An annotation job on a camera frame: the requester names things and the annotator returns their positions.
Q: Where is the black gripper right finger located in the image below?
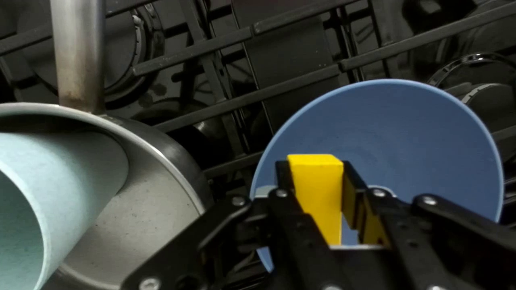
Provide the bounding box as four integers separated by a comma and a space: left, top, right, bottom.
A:
342, 160, 516, 290

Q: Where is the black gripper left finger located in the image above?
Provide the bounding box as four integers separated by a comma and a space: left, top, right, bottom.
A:
121, 160, 347, 290

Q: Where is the yellow block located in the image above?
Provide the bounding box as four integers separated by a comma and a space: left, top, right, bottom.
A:
286, 153, 390, 250

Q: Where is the blue bowl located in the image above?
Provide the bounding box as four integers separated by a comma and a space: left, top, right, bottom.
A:
248, 78, 506, 274

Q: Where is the stainless steel gas stove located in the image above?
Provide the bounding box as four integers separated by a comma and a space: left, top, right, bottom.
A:
0, 0, 516, 290

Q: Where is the teal cup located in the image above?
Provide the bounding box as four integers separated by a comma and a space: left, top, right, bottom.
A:
0, 131, 131, 290

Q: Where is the steel saucepan with handle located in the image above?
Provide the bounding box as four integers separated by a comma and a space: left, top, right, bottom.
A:
0, 0, 215, 290

